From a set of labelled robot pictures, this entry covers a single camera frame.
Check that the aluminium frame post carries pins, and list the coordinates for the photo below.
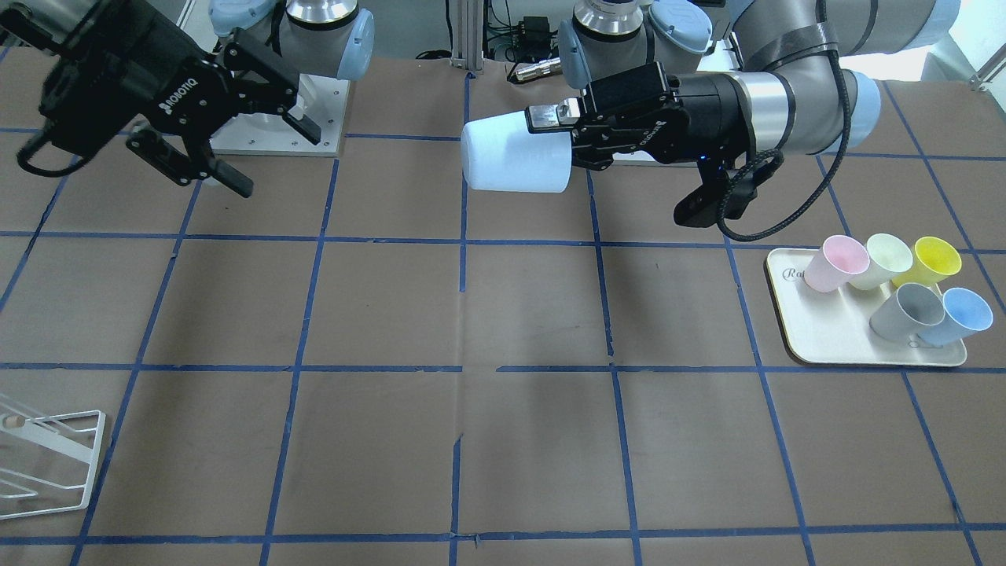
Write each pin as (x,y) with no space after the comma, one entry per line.
(467,34)

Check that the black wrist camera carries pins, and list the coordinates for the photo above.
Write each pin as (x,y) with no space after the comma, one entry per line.
(725,192)

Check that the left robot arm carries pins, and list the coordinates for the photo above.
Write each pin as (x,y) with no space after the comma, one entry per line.
(635,65)

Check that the white wire cup rack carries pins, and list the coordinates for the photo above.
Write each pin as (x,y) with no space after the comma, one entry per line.
(49,462)

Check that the blue cup on tray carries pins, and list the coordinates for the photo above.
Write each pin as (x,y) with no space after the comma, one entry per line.
(966,313)

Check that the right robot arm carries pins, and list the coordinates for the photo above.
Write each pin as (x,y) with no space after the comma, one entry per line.
(325,38)

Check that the light blue cup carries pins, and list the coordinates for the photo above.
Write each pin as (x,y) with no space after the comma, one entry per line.
(500,154)

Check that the yellow cup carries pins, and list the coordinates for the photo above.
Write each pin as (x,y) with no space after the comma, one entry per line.
(933,261)

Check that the grey cup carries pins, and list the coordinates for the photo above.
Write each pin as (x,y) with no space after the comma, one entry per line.
(910,309)

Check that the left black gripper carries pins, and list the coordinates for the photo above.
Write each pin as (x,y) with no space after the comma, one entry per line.
(707,106)

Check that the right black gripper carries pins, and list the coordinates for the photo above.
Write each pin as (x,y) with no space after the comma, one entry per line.
(161,86)

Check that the pink cup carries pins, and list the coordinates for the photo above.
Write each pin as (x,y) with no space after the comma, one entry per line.
(838,261)

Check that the cream white cup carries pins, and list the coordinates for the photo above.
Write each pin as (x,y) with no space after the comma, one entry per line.
(889,256)

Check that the cream serving tray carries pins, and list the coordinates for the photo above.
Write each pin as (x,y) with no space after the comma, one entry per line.
(833,328)

